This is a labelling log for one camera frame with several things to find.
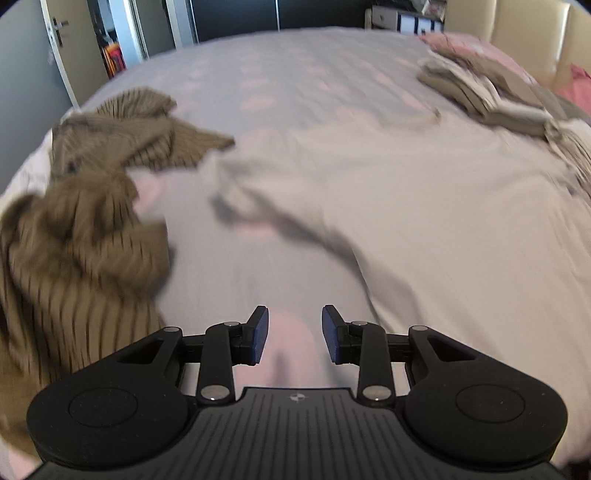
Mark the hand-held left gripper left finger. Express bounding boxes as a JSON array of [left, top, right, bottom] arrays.
[[111, 305, 270, 408]]

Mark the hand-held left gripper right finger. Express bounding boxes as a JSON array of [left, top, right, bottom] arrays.
[[321, 304, 482, 408]]

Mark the white shirt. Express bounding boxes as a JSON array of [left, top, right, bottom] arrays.
[[210, 108, 591, 468]]

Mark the pile of folded clothes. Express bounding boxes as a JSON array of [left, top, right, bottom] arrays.
[[417, 45, 591, 205]]

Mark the bed with pink dotted sheet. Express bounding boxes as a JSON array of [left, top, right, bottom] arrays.
[[0, 25, 591, 480]]

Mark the red hallway furniture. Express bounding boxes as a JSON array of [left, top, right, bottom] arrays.
[[103, 42, 128, 79]]

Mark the black wardrobe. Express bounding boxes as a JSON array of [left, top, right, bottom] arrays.
[[191, 0, 371, 34]]

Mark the white drawer unit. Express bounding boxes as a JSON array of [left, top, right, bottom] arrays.
[[365, 4, 447, 36]]

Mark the pink pillow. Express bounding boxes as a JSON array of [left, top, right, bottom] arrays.
[[419, 31, 541, 89]]

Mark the grey door panel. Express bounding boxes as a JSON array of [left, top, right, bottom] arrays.
[[130, 0, 197, 60]]

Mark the open room door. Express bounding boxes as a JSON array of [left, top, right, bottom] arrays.
[[39, 0, 108, 110]]

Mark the beige padded headboard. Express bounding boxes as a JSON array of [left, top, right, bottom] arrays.
[[444, 0, 591, 91]]

